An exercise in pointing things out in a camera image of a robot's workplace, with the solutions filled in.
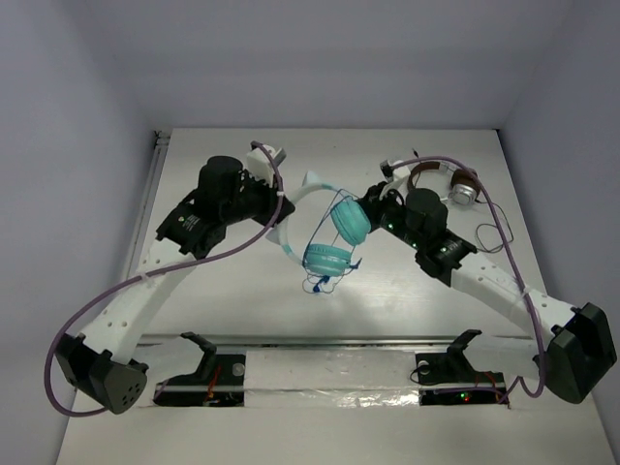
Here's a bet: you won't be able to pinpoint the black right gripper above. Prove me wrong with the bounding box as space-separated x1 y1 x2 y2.
343 180 424 251

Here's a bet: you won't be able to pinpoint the teal cat-ear headphones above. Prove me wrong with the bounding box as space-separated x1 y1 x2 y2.
268 170 371 279

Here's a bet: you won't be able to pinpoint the blue headphone cable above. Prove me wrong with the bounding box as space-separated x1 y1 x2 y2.
300 188 362 295

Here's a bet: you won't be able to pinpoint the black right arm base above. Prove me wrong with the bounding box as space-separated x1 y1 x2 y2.
409 329 510 407

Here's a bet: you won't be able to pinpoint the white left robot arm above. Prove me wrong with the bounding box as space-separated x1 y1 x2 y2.
44 143 295 418

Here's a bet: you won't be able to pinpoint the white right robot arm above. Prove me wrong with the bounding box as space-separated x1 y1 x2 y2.
358 183 617 404

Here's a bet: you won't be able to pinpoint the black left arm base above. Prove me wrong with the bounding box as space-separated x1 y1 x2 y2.
153 331 246 407

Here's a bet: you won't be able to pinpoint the brown silver headphones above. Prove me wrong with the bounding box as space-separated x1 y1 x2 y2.
407 162 481 206

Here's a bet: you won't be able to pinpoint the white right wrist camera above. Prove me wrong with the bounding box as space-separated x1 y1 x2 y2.
380 160 411 198

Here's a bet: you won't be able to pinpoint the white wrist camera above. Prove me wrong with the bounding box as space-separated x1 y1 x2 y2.
246 141 287 185
380 160 411 198

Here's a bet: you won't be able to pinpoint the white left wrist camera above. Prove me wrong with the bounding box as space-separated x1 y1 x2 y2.
246 141 287 185

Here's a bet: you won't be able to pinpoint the black headphone cable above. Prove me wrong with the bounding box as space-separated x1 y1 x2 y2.
411 147 515 254

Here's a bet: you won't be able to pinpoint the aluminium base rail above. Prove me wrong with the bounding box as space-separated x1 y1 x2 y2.
139 331 534 350

